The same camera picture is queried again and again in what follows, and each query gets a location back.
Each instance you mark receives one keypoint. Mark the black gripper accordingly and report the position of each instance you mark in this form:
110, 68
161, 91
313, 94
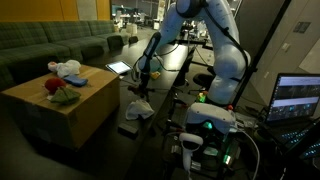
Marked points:
145, 77

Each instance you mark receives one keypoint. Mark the white towel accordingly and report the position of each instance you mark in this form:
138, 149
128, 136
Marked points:
140, 109

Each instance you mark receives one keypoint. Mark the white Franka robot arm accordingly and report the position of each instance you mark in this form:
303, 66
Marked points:
226, 60

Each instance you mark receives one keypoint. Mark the large cardboard box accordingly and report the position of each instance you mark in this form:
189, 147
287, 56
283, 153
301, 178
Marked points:
66, 113

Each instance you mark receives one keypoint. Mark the tablet with lit screen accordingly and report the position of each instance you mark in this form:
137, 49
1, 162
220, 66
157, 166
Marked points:
119, 67

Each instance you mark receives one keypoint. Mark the dark ottoman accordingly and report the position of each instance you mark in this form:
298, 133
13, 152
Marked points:
115, 41
133, 39

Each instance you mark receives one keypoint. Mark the small green yellow object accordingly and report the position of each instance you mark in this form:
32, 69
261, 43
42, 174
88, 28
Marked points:
201, 97

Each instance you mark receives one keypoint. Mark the black office chair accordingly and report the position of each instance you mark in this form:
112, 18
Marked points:
204, 80

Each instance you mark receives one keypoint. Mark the white VR controller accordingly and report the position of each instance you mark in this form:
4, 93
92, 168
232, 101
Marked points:
188, 146

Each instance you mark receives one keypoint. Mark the small red button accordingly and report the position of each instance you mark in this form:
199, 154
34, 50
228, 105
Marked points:
230, 107

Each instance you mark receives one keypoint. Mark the red plush ball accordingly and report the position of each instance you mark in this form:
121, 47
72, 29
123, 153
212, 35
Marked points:
55, 85

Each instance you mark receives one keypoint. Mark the black equipment rack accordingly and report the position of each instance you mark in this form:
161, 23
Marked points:
213, 156

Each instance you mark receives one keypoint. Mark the black diagonal pole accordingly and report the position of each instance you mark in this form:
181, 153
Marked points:
260, 53

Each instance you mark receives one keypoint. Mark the green plaid sofa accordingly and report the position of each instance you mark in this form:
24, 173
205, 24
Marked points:
33, 43

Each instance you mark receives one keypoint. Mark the open black laptop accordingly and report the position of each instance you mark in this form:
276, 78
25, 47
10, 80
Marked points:
293, 96

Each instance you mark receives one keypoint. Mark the yellow wrist camera box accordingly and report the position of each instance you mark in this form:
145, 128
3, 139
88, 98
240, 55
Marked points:
155, 75

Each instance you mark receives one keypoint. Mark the white light switch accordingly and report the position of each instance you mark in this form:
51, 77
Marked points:
285, 47

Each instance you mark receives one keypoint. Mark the dark wall sign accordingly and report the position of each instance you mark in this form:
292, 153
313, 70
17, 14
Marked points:
301, 27

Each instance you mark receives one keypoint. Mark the white wall board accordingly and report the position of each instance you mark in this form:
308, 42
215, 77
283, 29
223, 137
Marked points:
311, 60

